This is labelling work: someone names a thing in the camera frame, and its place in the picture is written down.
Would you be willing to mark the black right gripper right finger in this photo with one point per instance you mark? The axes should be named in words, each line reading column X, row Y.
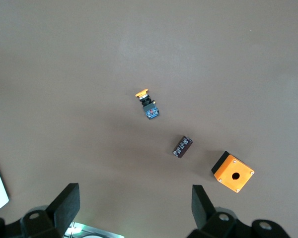
column 201, row 205

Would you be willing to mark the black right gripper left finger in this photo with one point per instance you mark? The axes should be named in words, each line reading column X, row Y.
column 64, row 205

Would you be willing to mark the orange mushroom push button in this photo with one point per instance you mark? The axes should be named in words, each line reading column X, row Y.
column 150, row 109

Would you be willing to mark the orange box with hole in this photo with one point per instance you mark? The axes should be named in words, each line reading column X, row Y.
column 234, row 174

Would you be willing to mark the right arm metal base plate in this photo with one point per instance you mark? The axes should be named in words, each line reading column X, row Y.
column 94, row 233

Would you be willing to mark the small black switch block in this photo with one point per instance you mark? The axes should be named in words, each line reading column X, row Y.
column 182, row 147

